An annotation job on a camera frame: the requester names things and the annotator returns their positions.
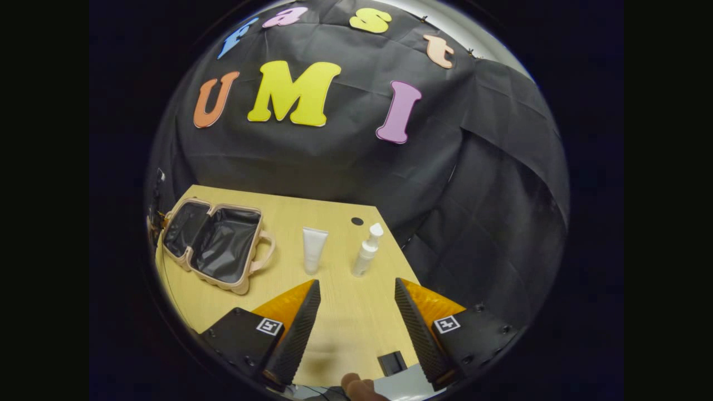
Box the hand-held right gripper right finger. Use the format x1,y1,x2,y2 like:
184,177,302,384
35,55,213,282
394,277,519,397

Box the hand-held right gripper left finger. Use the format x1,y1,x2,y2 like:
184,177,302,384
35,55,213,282
198,280,322,394

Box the white pump bottle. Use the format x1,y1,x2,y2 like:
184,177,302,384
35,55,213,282
351,223,384,278

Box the white squeeze tube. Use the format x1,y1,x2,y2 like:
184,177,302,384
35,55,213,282
302,227,329,275

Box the small black box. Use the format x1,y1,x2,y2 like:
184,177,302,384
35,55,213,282
378,351,408,376

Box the black backdrop cloth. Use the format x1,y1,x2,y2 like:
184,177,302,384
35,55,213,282
148,0,570,329

